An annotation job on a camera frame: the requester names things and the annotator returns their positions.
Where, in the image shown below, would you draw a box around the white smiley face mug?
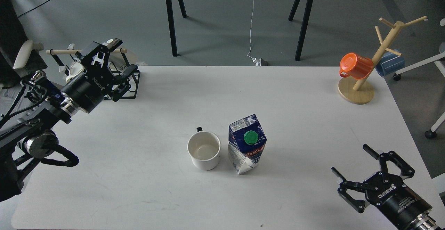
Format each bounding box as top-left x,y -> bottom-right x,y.
187,127 -> 221,171

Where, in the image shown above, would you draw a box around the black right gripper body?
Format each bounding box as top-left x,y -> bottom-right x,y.
365,161 -> 433,229

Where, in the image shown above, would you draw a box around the white cable on floor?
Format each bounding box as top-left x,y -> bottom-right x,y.
246,0 -> 260,62

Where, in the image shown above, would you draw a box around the white power plug adapter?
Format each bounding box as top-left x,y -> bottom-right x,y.
252,57 -> 269,67

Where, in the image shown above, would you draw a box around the white mug rear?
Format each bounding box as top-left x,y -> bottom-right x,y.
108,48 -> 138,73

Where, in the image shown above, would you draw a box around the orange plastic cup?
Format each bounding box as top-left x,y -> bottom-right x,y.
339,52 -> 374,80

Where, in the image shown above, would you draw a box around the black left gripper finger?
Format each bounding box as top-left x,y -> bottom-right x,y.
101,39 -> 123,54
111,64 -> 140,101

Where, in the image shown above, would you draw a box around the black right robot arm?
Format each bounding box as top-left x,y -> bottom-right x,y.
332,144 -> 440,230

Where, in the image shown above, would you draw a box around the black table legs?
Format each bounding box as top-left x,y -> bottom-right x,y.
163,0 -> 187,57
288,0 -> 313,61

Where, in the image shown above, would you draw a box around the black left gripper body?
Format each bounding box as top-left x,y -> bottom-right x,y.
60,42 -> 127,114

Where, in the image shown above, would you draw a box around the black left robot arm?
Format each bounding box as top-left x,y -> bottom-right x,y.
1,39 -> 140,201

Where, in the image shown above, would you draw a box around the black table legs left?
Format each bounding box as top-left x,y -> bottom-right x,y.
163,0 -> 187,57

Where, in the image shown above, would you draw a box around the black table legs right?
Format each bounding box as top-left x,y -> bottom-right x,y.
288,0 -> 313,61

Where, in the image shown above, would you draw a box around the white chair base with wheels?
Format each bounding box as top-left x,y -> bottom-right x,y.
393,18 -> 445,139

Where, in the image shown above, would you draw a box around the blue plastic cup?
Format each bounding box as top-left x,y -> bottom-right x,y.
375,52 -> 405,77

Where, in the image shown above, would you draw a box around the black wire mug rack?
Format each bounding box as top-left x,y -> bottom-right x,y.
46,44 -> 140,99

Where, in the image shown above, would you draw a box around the wooden mug tree stand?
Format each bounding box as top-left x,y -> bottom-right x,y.
337,16 -> 428,105

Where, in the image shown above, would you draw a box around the white HOME mug front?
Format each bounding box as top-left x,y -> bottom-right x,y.
59,61 -> 85,84

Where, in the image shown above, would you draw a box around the blue Pascual milk carton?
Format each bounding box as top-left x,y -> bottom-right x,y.
228,114 -> 267,175

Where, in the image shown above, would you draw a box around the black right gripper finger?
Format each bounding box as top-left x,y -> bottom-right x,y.
363,144 -> 415,180
331,167 -> 377,214

